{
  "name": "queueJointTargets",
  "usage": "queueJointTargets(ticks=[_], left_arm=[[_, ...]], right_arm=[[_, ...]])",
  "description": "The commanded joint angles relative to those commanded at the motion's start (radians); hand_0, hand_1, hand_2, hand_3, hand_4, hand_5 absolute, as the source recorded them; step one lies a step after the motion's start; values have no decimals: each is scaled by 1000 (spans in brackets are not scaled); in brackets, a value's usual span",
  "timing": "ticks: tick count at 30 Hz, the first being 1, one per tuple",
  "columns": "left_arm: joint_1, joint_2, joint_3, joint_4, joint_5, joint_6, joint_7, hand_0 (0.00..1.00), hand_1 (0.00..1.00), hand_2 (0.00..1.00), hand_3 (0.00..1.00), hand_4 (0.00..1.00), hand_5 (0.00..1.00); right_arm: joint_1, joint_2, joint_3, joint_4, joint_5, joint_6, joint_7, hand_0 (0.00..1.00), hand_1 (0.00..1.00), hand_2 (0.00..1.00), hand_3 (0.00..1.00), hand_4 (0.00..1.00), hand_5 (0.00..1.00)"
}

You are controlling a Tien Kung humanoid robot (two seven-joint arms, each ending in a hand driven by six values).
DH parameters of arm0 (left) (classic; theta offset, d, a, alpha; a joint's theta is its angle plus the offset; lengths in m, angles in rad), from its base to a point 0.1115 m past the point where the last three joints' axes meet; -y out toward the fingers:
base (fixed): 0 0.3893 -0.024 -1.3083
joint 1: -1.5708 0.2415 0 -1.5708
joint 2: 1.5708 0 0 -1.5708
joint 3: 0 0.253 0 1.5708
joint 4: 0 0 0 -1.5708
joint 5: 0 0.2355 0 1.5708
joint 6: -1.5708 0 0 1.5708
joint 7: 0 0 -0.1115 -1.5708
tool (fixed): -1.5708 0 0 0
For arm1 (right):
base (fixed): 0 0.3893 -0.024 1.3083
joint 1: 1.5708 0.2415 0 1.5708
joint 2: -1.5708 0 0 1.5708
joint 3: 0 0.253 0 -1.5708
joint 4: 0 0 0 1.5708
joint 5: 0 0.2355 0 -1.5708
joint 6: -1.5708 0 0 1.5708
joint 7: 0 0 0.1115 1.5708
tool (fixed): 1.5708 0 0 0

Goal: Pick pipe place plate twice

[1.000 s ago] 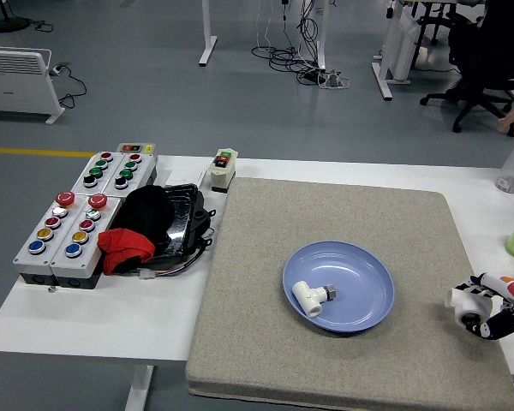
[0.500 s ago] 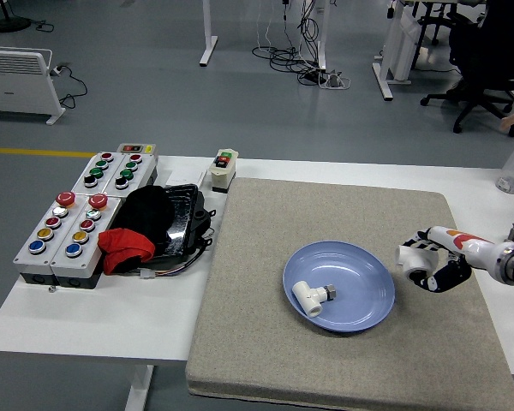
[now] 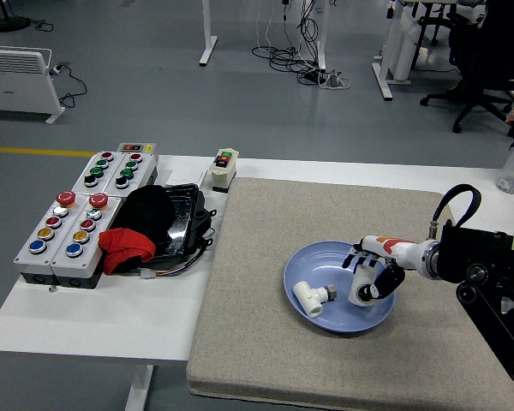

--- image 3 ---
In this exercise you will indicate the white desk frame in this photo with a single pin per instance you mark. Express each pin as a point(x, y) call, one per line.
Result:
point(400, 43)

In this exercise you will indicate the black office chair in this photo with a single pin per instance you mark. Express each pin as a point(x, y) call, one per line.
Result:
point(432, 21)
point(475, 60)

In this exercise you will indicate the red cloth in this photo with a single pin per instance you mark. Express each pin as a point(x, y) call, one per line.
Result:
point(124, 244)

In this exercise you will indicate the four-button control box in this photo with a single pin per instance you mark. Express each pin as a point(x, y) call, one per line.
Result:
point(95, 171)
point(130, 173)

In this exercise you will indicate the small grey switch box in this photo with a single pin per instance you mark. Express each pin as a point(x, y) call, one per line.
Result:
point(136, 148)

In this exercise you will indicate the five-button control box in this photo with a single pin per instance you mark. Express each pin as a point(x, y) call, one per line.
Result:
point(34, 261)
point(90, 252)

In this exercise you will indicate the black round stand base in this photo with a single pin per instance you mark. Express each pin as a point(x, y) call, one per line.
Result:
point(6, 23)

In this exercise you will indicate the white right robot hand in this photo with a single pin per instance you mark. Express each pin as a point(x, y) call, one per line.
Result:
point(398, 254)

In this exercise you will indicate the large white pipe tee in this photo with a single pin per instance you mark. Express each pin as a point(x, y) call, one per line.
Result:
point(360, 282)

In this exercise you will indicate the black cloth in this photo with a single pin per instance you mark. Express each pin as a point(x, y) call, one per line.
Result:
point(147, 210)

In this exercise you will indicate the grey-brown mat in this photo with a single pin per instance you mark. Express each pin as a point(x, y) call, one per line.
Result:
point(248, 299)

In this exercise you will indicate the floor power strip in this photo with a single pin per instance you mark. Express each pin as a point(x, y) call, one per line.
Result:
point(334, 80)

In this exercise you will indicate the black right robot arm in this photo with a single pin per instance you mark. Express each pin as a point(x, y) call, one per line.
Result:
point(467, 257)

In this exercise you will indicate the blue plate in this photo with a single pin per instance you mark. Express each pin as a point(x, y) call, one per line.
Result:
point(321, 265)

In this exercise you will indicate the white paper sheet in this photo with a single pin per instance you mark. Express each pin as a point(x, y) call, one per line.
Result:
point(184, 176)

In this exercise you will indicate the black plastic tray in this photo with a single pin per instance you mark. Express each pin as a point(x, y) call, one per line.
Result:
point(182, 214)

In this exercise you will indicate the white table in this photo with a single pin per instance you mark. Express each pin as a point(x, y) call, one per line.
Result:
point(111, 321)

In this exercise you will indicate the white desk leg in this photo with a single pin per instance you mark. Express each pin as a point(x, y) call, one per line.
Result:
point(320, 38)
point(208, 30)

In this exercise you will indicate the white panel heater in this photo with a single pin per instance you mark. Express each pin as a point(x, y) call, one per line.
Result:
point(17, 81)

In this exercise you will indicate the cream green-red switch box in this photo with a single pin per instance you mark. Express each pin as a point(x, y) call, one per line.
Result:
point(222, 171)

